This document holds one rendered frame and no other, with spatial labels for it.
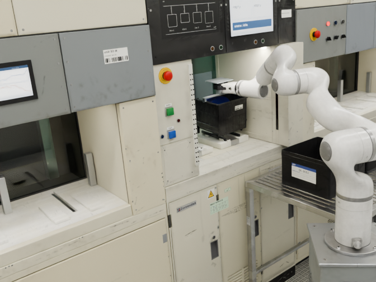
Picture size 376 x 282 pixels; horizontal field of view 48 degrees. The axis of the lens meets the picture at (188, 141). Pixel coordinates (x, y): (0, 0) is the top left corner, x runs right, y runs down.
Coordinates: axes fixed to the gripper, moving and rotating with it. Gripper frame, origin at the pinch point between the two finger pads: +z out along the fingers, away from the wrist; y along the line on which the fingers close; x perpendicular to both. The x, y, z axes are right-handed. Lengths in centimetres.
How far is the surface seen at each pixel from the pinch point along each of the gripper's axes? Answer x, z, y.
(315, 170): -32, -66, -6
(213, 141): -29.2, -3.1, -10.3
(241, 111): -15.0, -8.7, 7.1
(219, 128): -21.0, -8.4, -9.9
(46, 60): 28, -29, -103
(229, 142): -29.8, -9.5, -4.1
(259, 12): 37.2, -29.6, 0.2
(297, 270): -119, -28, 31
